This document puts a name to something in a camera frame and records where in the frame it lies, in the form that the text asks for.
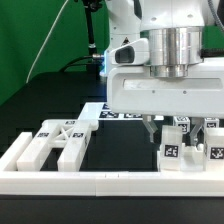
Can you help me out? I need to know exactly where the black camera pole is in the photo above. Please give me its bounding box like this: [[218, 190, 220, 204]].
[[81, 0, 102, 73]]

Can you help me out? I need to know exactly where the black cable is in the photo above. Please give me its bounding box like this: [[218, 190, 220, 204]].
[[59, 54, 107, 73]]

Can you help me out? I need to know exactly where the white cable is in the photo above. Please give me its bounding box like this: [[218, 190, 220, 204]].
[[25, 0, 70, 84]]

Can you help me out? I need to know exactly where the white chair back piece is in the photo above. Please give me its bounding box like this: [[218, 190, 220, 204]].
[[17, 119, 99, 172]]

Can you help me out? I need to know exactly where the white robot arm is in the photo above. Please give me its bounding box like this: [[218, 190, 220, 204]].
[[105, 0, 224, 143]]

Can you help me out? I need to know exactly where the white chair seat piece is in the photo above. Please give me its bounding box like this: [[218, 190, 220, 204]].
[[157, 144, 204, 172]]

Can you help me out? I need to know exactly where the white tagged cube left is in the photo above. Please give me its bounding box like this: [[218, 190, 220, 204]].
[[173, 116, 190, 134]]

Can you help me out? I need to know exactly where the white tagged cube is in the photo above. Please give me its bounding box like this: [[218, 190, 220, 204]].
[[204, 118, 219, 128], [173, 116, 190, 134]]

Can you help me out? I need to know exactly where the white marker base plate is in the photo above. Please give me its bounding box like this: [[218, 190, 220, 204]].
[[78, 101, 165, 122]]

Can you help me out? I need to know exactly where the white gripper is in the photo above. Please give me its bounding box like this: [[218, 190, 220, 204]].
[[107, 38, 224, 146]]

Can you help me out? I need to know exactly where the white U-shaped frame fence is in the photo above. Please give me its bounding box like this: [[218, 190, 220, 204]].
[[0, 132, 224, 197]]

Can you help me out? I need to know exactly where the white tagged cube right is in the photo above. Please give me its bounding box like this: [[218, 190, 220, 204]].
[[204, 118, 219, 128]]

